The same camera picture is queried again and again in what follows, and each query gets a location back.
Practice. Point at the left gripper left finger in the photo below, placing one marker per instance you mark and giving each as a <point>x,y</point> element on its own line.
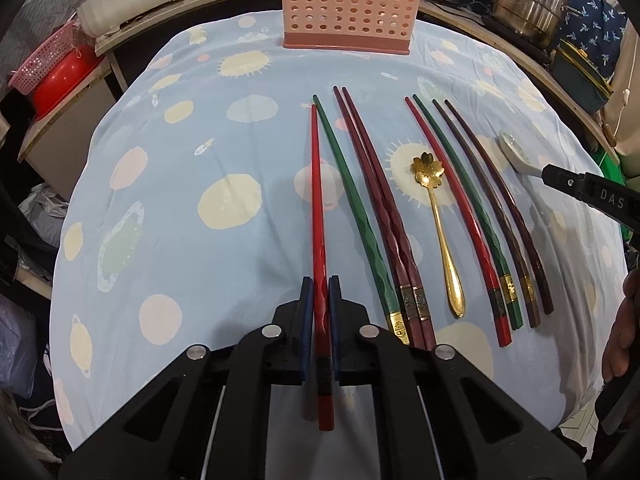
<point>306,304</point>

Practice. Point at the red plastic basin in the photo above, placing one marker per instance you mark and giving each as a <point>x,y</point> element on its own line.
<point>63,79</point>

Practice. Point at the maroon chopstick pair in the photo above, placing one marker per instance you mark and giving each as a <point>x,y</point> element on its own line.
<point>408,310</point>

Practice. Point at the pink plastic basket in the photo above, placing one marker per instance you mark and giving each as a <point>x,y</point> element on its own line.
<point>44,59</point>

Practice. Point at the stacked green yellow bowls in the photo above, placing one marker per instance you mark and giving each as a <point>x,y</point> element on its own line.
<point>579,78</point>

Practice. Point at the navy floral cloth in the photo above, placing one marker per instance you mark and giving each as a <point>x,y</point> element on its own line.
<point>598,30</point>

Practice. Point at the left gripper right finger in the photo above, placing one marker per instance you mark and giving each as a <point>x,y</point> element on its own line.
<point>334,301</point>

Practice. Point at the stacked steel steamer pot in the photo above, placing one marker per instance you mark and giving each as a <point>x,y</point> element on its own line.
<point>536,21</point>

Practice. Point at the green plastic bag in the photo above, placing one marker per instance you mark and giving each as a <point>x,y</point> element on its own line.
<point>612,171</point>

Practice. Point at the pink perforated utensil holder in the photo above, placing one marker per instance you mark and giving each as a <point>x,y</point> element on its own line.
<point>378,26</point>

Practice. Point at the gold flower spoon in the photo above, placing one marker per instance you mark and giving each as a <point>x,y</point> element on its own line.
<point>428,171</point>

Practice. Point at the black induction cooktop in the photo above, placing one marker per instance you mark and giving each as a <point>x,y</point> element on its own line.
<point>541,56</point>

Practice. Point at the person's right hand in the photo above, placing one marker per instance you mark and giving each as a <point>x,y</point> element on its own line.
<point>615,359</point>

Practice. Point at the white ceramic spoon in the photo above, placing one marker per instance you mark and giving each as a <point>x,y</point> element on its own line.
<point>515,155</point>

